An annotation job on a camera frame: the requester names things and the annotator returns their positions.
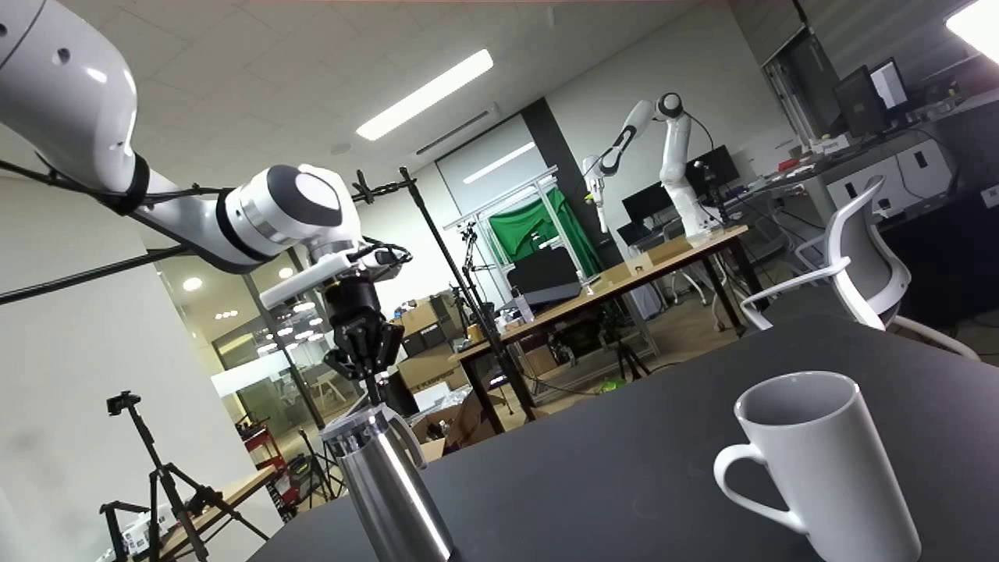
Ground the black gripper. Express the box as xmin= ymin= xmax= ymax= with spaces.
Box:
xmin=322 ymin=276 xmax=410 ymax=408

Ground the stainless steel bottle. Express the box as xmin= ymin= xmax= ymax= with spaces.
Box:
xmin=320 ymin=401 xmax=464 ymax=562

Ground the cardboard box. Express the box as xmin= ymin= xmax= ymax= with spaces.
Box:
xmin=396 ymin=294 xmax=468 ymax=358
xmin=396 ymin=347 xmax=474 ymax=416

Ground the black stand pole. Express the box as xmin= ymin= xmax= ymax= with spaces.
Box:
xmin=396 ymin=166 xmax=539 ymax=423

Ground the black box on table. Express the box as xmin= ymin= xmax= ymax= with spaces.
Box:
xmin=505 ymin=244 xmax=583 ymax=312

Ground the green screen cloth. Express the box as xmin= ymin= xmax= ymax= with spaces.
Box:
xmin=485 ymin=187 xmax=609 ymax=281

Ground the long wooden table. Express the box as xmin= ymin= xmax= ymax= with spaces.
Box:
xmin=452 ymin=220 xmax=755 ymax=423

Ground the long ceiling light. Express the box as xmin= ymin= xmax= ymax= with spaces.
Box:
xmin=352 ymin=47 xmax=499 ymax=143

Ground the black boom pole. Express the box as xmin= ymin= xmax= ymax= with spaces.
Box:
xmin=0 ymin=167 xmax=421 ymax=310

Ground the black computer monitor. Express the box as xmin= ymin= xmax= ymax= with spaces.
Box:
xmin=618 ymin=182 xmax=680 ymax=252

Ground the black equipment box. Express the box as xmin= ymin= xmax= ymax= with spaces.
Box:
xmin=684 ymin=143 xmax=746 ymax=206

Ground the white ceramic mug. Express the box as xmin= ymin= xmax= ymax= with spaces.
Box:
xmin=713 ymin=369 xmax=923 ymax=562

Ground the white office chair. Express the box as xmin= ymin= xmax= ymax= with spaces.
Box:
xmin=736 ymin=182 xmax=985 ymax=366

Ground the white cabinet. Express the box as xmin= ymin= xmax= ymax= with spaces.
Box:
xmin=826 ymin=133 xmax=960 ymax=219

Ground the lit monitor screen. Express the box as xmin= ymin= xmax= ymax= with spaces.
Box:
xmin=869 ymin=56 xmax=913 ymax=116

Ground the square ceiling light panel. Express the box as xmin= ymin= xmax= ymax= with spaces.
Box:
xmin=944 ymin=0 xmax=999 ymax=67

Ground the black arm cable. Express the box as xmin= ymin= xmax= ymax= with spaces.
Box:
xmin=344 ymin=238 xmax=420 ymax=286

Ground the black tripod with camera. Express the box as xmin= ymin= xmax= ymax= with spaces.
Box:
xmin=96 ymin=387 xmax=275 ymax=562

